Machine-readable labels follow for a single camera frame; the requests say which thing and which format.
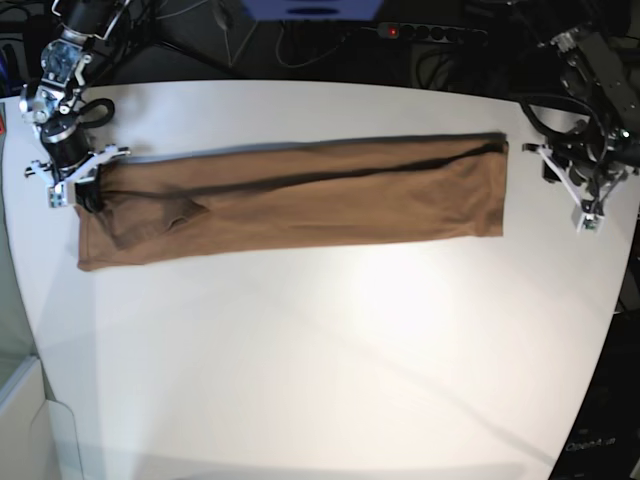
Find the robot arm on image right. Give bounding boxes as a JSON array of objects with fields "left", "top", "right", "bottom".
[{"left": 516, "top": 25, "right": 639, "bottom": 231}]

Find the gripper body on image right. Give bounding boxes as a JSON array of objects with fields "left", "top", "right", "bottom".
[{"left": 522, "top": 143, "right": 608, "bottom": 215}]

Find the white bin at left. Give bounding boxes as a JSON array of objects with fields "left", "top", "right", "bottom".
[{"left": 1, "top": 356, "right": 84, "bottom": 479}]

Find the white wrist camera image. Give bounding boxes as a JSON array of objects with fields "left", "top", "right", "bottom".
[
  {"left": 46, "top": 182, "right": 76, "bottom": 209},
  {"left": 571, "top": 209, "right": 605, "bottom": 233}
]

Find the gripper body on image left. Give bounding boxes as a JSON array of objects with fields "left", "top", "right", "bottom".
[{"left": 24, "top": 145, "right": 131, "bottom": 191}]

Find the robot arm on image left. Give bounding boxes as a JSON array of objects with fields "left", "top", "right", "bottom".
[{"left": 19, "top": 1, "right": 130, "bottom": 214}]

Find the black power strip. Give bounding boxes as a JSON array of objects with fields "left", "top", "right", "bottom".
[{"left": 373, "top": 22, "right": 488, "bottom": 46}]

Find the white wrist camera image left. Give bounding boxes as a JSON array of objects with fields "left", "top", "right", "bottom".
[{"left": 46, "top": 182, "right": 76, "bottom": 209}]

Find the brown T-shirt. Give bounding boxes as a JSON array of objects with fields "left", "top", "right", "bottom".
[{"left": 77, "top": 133, "right": 508, "bottom": 272}]

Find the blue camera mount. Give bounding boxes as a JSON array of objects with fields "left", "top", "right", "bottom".
[{"left": 242, "top": 0, "right": 383, "bottom": 21}]

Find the black OpenArm base box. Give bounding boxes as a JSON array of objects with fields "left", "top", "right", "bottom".
[{"left": 550, "top": 310, "right": 639, "bottom": 479}]

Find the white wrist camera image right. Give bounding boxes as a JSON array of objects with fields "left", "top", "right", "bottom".
[{"left": 571, "top": 209, "right": 605, "bottom": 233}]

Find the black tripod stand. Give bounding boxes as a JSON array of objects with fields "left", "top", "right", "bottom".
[{"left": 64, "top": 0, "right": 246, "bottom": 81}]

